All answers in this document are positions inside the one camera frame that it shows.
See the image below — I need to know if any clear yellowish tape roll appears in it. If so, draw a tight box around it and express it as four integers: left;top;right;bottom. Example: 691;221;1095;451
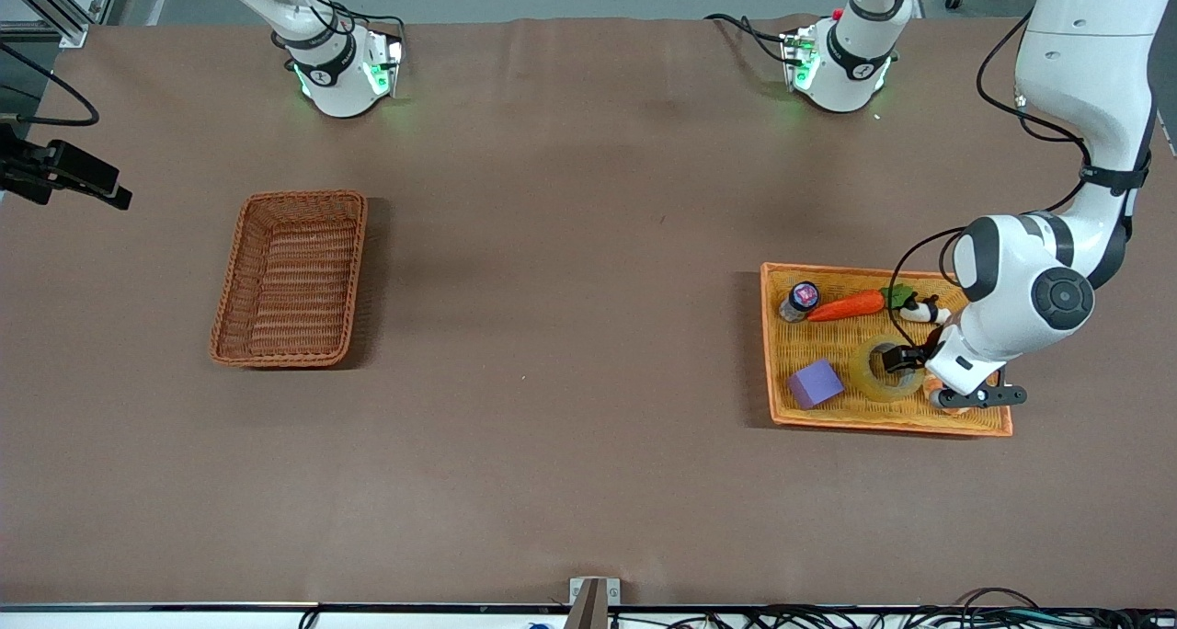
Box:
849;335;927;403

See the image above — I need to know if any orange yellow wicker tray basket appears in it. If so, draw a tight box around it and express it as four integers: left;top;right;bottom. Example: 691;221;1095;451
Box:
760;261;1014;439

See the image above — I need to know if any brown wicker basket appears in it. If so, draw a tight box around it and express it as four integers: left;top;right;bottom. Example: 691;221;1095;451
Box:
209;189;369;370

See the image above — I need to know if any small panda toy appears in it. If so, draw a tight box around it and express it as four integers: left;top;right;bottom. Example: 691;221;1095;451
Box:
898;293;954;328

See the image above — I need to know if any orange toy carrot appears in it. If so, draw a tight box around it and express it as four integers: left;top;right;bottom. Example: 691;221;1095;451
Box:
807;283;918;324

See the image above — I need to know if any purple foam cube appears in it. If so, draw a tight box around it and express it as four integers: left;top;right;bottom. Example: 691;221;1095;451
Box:
787;359;845;411

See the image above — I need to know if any small jar with purple lid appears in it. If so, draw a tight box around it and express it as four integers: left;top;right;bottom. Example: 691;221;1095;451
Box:
779;281;821;324

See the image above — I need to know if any brown table cloth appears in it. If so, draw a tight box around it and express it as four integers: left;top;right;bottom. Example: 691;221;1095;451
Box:
0;15;1177;607

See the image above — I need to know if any aluminium frame profile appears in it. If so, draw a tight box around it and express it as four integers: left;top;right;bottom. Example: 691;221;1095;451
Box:
0;0;125;49

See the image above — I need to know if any black cable bundle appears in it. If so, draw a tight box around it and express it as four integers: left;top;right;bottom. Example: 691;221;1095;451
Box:
607;588;1177;629

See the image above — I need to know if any black right base cable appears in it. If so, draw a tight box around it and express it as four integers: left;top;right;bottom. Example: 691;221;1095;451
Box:
276;0;406;46

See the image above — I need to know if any black base cable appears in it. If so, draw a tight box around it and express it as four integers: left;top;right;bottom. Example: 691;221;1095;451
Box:
705;13;794;64
276;0;406;46

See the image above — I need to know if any black left base cable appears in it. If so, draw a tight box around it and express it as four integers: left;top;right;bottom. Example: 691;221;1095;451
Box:
705;13;794;64

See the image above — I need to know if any metal table edge bracket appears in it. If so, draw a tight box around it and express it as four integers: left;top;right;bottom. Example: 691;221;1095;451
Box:
568;577;622;629

